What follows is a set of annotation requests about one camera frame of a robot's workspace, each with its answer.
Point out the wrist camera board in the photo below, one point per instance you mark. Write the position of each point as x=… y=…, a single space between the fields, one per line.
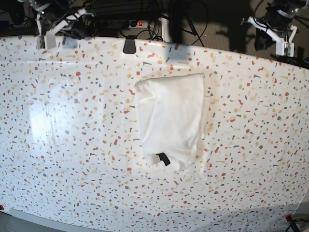
x=40 y=42
x=289 y=49

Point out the terrazzo pattern tablecloth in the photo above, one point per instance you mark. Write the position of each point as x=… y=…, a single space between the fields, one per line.
x=70 y=146

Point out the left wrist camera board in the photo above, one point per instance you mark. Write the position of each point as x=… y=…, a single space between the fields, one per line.
x=289 y=49

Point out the white printed T-shirt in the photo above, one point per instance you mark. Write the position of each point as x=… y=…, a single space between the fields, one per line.
x=171 y=119

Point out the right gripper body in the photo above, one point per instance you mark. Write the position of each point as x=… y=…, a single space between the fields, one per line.
x=72 y=25

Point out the black table clamp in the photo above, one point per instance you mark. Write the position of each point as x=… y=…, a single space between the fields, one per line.
x=129 y=46

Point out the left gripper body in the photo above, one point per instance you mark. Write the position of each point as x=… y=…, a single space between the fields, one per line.
x=271 y=22

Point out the red clamp right corner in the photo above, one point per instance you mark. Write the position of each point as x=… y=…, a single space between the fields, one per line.
x=288 y=218

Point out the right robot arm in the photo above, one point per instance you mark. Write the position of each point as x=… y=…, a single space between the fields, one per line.
x=59 y=16

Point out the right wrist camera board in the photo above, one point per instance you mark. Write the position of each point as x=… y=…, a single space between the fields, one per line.
x=40 y=42

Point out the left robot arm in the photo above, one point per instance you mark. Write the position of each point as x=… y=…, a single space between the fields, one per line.
x=287 y=8

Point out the white power strip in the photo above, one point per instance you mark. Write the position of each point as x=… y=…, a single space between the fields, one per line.
x=118 y=24

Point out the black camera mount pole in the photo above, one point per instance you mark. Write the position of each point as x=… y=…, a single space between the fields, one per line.
x=195 y=16

